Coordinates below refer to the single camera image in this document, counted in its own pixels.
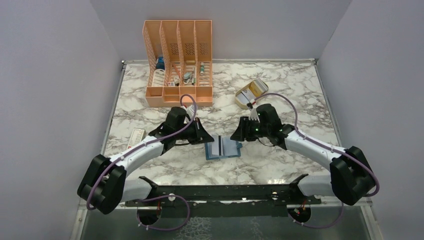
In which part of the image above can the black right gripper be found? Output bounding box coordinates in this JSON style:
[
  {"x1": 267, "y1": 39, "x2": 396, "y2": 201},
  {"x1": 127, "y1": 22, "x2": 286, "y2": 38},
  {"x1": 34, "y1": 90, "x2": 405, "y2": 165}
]
[{"x1": 231, "y1": 115, "x2": 270, "y2": 141}]

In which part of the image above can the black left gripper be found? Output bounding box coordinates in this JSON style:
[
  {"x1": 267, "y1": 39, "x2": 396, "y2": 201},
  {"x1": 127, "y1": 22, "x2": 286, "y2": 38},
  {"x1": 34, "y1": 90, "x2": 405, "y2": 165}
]
[{"x1": 175, "y1": 117, "x2": 215, "y2": 145}]

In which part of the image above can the stack of credit cards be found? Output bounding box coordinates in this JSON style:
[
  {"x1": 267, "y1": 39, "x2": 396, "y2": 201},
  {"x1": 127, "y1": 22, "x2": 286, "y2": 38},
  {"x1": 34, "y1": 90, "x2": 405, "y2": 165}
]
[{"x1": 237, "y1": 80, "x2": 268, "y2": 106}]

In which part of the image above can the blue leather card holder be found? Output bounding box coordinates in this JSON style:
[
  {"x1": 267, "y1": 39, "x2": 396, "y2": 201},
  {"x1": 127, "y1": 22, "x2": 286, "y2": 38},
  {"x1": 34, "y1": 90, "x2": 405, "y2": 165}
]
[{"x1": 204, "y1": 135, "x2": 243, "y2": 161}]

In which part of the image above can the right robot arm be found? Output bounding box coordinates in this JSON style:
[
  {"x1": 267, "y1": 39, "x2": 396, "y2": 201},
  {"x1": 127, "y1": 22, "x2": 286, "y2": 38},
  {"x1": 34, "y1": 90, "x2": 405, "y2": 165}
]
[{"x1": 230, "y1": 103, "x2": 377, "y2": 206}]

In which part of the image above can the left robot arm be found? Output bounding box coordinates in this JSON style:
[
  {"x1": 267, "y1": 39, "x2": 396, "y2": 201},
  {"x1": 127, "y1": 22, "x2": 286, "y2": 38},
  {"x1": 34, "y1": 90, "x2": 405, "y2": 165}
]
[{"x1": 77, "y1": 105, "x2": 214, "y2": 215}]

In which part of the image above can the white red card box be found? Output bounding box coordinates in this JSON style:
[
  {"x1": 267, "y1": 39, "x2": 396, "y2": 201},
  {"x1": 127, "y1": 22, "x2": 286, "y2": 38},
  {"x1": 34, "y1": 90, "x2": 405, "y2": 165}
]
[{"x1": 127, "y1": 128, "x2": 146, "y2": 149}]

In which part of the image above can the beige oval tray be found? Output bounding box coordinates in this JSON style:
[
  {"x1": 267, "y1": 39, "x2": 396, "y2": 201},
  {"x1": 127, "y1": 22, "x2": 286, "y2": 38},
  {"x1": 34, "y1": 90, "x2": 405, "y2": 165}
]
[{"x1": 234, "y1": 78, "x2": 269, "y2": 111}]

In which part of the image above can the blue white bottle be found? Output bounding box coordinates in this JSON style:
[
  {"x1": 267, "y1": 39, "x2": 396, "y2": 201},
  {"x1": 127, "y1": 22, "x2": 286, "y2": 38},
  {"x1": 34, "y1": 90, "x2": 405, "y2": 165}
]
[{"x1": 155, "y1": 56, "x2": 166, "y2": 71}]

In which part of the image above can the white green glue stick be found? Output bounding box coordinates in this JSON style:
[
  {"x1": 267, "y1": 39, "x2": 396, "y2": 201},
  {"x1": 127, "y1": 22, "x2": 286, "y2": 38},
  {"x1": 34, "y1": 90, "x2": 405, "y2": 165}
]
[{"x1": 199, "y1": 62, "x2": 205, "y2": 76}]

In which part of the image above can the orange plastic desk organizer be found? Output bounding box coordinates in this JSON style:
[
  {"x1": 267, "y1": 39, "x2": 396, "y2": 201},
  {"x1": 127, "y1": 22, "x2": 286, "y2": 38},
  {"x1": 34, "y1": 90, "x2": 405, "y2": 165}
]
[{"x1": 142, "y1": 20, "x2": 213, "y2": 107}]

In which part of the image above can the black metal base rail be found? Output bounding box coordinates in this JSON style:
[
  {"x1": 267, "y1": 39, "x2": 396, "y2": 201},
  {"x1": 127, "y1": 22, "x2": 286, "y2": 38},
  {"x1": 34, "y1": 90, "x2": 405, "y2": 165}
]
[{"x1": 78, "y1": 175, "x2": 374, "y2": 211}]

